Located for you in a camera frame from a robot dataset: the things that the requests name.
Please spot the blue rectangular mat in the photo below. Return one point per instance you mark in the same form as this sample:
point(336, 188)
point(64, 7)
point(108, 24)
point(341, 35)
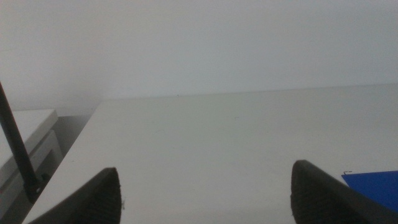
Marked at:
point(379, 186)

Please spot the white side cabinet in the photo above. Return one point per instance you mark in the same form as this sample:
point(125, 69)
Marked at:
point(34, 124)

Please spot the black metal stand rod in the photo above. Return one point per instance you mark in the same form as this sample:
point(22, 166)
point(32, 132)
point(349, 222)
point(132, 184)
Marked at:
point(17, 146)

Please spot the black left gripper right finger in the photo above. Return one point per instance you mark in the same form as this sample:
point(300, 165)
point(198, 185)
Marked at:
point(317, 199)

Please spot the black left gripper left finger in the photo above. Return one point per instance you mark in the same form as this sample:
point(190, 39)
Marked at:
point(96, 202)

